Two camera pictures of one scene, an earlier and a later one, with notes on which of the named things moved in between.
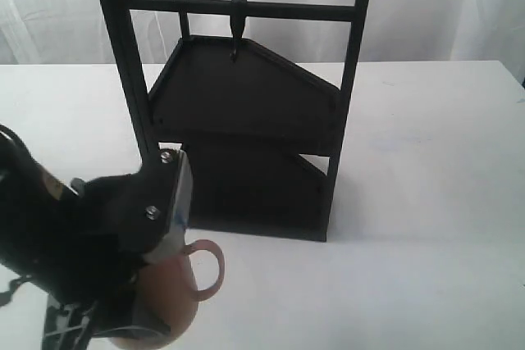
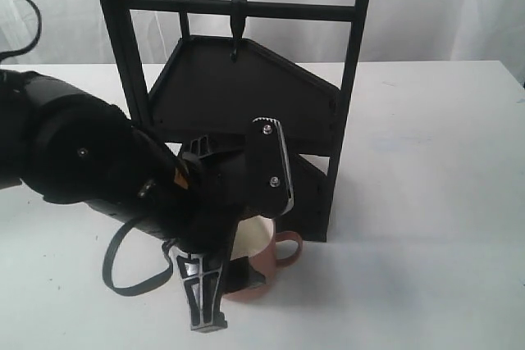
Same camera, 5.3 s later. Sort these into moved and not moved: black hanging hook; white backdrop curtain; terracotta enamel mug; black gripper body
Moved: black gripper body; terracotta enamel mug
Not moved: black hanging hook; white backdrop curtain
